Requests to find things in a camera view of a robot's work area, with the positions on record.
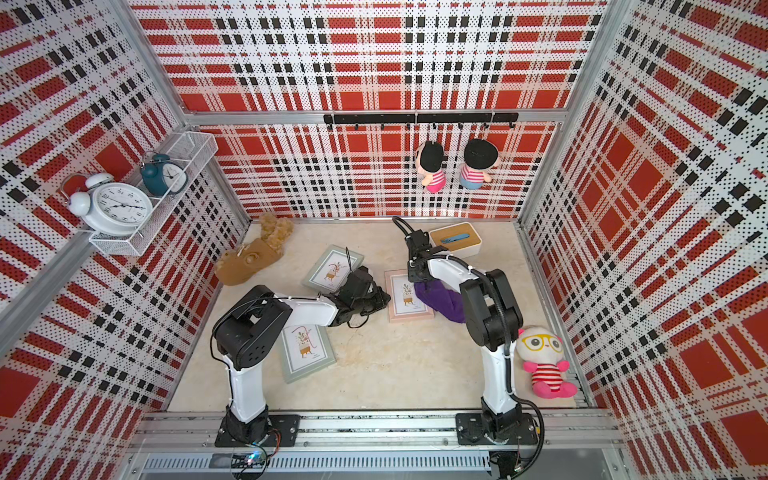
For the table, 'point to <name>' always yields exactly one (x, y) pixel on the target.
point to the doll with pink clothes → (430, 161)
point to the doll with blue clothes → (479, 158)
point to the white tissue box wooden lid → (460, 239)
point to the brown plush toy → (236, 265)
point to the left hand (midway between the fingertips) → (394, 297)
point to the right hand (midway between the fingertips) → (424, 271)
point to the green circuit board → (255, 459)
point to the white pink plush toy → (543, 348)
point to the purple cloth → (445, 300)
